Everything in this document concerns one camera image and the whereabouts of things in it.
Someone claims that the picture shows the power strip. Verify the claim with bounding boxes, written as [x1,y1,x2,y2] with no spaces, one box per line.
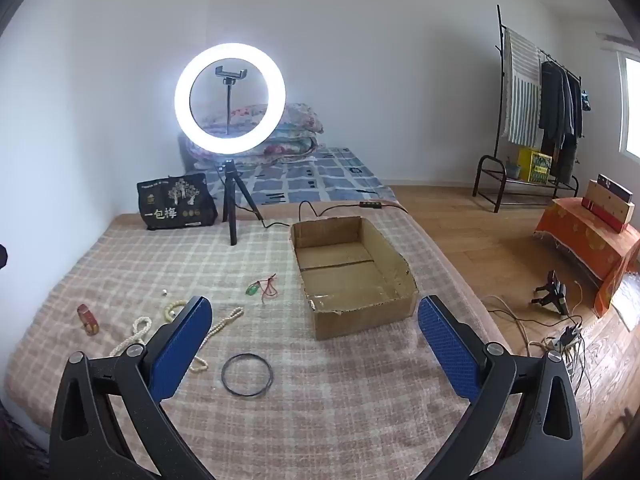
[542,327,583,356]

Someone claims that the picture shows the window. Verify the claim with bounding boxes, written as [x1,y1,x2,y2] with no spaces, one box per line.
[617,52,640,156]

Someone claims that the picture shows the tan red carton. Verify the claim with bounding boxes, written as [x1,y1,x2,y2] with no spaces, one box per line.
[581,180,635,234]

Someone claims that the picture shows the black bangle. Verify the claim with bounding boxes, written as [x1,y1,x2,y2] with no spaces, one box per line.
[221,353,274,398]

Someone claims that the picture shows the black cable with controller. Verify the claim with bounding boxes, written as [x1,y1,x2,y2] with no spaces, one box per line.
[235,201,406,231]

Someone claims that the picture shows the white ring light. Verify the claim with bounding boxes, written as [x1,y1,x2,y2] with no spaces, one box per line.
[174,43,287,155]

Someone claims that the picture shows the black clothes rack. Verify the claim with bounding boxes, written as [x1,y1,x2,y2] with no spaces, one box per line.
[473,4,584,213]

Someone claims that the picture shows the red strap watch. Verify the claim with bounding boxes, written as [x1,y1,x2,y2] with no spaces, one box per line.
[76,304,99,336]

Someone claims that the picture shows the yellow box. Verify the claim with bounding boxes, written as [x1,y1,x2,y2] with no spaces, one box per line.
[517,147,553,183]

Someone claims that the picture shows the blue checked bed sheet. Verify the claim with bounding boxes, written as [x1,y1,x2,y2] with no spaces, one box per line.
[200,147,398,206]

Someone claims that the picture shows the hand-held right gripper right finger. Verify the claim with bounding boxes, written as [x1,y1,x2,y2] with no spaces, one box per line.
[416,295,583,480]

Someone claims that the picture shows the black phone holder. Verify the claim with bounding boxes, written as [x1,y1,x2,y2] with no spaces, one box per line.
[215,66,248,136]

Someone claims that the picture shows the dark flat box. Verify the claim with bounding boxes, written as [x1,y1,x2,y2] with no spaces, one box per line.
[597,174,640,211]

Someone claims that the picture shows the cardboard box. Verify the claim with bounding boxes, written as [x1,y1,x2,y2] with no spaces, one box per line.
[290,216,419,341]

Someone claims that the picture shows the folded floral quilt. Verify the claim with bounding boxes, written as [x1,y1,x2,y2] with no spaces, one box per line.
[185,103,325,163]

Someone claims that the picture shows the green pendant red string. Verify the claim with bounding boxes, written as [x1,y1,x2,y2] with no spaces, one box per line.
[245,274,279,305]

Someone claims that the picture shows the striped hanging cloth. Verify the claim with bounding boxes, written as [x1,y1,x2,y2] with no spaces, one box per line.
[501,27,543,146]

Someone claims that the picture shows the tangle of floor cables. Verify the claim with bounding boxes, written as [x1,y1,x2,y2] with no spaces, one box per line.
[482,280,598,411]

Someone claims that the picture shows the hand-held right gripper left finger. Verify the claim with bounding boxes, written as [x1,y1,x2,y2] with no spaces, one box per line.
[48,296,216,480]

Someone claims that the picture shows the beige plaid blanket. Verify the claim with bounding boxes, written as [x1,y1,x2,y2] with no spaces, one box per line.
[4,205,511,480]

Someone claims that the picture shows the dark hanging clothes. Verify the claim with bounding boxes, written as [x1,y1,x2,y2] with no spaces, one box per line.
[539,60,585,183]

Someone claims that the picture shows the white pearl necklace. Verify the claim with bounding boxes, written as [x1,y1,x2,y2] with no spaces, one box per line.
[111,306,245,373]

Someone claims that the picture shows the black printed bag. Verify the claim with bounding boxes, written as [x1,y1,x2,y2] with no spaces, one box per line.
[137,173,219,232]

